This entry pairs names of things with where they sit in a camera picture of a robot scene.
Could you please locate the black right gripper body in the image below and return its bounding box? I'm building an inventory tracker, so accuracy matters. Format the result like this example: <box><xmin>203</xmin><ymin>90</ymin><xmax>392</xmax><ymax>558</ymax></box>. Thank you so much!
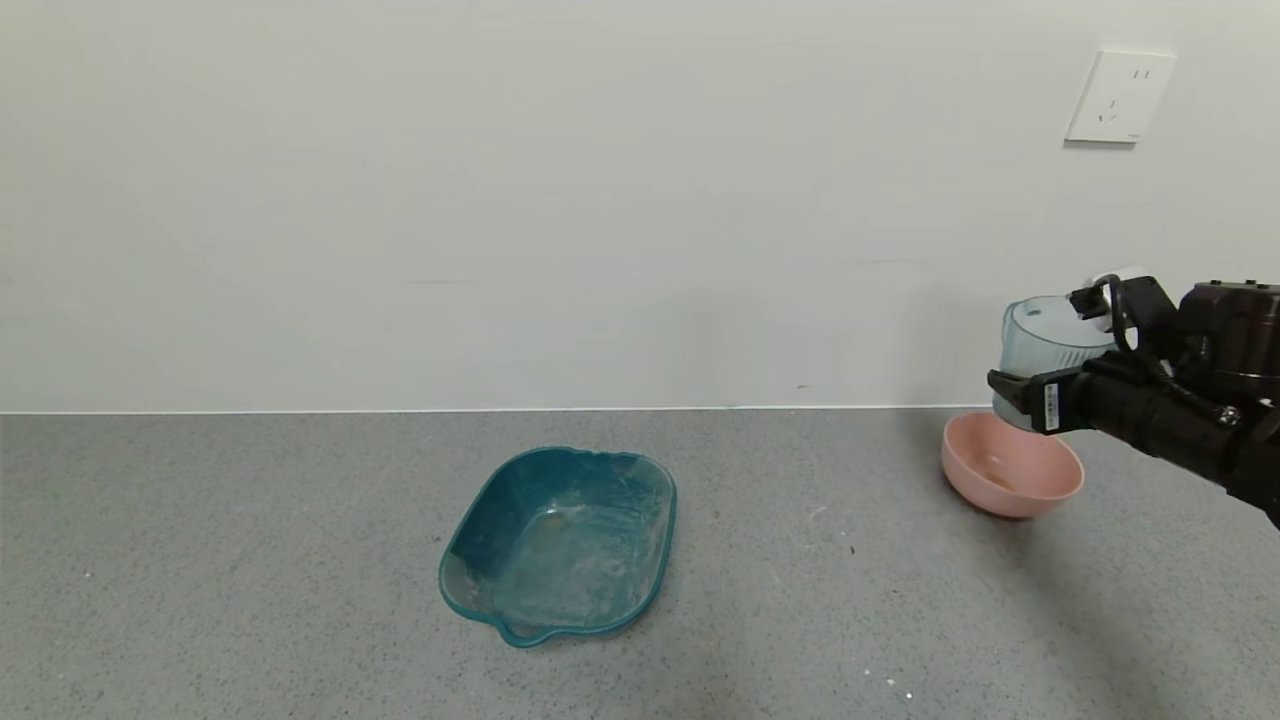
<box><xmin>1026</xmin><ymin>354</ymin><xmax>1241</xmax><ymax>483</ymax></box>

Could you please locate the pink bowl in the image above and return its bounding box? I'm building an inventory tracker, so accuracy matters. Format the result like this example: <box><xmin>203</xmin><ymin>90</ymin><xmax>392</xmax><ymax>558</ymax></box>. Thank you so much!
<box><xmin>940</xmin><ymin>411</ymin><xmax>1085</xmax><ymax>519</ymax></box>

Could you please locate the teal plastic tray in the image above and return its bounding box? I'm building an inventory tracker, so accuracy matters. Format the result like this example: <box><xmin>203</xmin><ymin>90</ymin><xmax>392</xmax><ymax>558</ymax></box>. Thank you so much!
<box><xmin>437</xmin><ymin>446</ymin><xmax>679</xmax><ymax>648</ymax></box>

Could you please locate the thin black camera cable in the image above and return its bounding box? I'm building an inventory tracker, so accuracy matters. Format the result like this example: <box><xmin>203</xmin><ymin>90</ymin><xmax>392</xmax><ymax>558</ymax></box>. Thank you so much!
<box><xmin>1100</xmin><ymin>275</ymin><xmax>1226</xmax><ymax>416</ymax></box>

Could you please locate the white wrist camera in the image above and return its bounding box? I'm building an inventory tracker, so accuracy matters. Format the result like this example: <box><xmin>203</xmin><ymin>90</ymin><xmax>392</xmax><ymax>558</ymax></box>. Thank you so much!
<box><xmin>1088</xmin><ymin>267</ymin><xmax>1146</xmax><ymax>333</ymax></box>

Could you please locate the white wall socket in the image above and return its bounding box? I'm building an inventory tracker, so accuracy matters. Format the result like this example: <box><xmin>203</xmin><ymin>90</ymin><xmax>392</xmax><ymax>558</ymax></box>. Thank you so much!
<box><xmin>1064</xmin><ymin>49</ymin><xmax>1178</xmax><ymax>146</ymax></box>

